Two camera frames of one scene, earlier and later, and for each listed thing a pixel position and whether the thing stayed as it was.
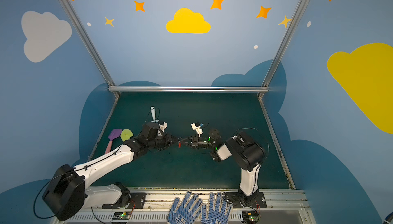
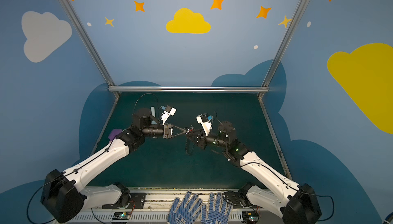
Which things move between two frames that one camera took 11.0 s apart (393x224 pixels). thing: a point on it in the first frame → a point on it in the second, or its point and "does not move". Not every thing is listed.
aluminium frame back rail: x=188 y=89 does not move
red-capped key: x=179 y=142 → x=191 y=129
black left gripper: x=169 y=139 → x=167 y=131
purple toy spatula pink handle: x=115 y=133 does not move
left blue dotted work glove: x=183 y=213 does not move
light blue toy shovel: x=153 y=113 does not move
